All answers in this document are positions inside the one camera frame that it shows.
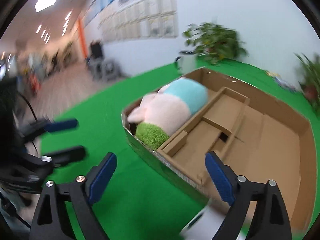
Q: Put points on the blue wall sign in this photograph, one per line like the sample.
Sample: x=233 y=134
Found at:
x=100 y=5

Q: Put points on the yellow packet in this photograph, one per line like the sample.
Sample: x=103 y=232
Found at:
x=271 y=73

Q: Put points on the hexagonal ceiling light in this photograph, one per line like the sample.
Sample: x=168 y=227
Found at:
x=47 y=1

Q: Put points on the row of ceiling strip lights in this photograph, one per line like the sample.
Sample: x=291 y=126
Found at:
x=65 y=26

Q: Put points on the pink and teal plush toy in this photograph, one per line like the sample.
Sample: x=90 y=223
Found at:
x=170 y=110

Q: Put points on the white hair dryer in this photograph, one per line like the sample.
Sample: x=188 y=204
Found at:
x=202 y=225

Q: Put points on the large cardboard box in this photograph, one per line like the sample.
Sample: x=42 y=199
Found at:
x=275 y=142

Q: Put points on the leafy plant in white mug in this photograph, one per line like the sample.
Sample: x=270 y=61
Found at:
x=215 y=40

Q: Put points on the wall of framed certificates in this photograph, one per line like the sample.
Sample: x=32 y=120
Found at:
x=145 y=20

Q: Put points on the green table cloth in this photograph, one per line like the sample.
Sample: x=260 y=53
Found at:
x=100 y=110

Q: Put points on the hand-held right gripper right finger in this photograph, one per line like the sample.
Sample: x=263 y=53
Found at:
x=220 y=180

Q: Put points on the leafy plant in brown pot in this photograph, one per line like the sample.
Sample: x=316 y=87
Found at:
x=311 y=80

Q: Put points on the grey plastic stool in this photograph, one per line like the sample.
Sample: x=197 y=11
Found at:
x=111 y=70
x=97 y=70

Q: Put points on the dark cabinet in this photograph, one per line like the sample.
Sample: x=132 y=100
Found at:
x=96 y=50

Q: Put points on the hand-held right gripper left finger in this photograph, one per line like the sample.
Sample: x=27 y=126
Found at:
x=102 y=180

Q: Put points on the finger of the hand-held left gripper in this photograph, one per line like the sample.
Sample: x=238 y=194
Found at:
x=63 y=125
x=70 y=154

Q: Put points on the blue patterned packet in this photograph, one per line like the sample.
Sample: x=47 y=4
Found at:
x=285 y=83

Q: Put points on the orange pillar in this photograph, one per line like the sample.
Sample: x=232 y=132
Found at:
x=82 y=40

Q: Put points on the cluttered office desks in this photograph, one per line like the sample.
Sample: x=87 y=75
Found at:
x=45 y=67

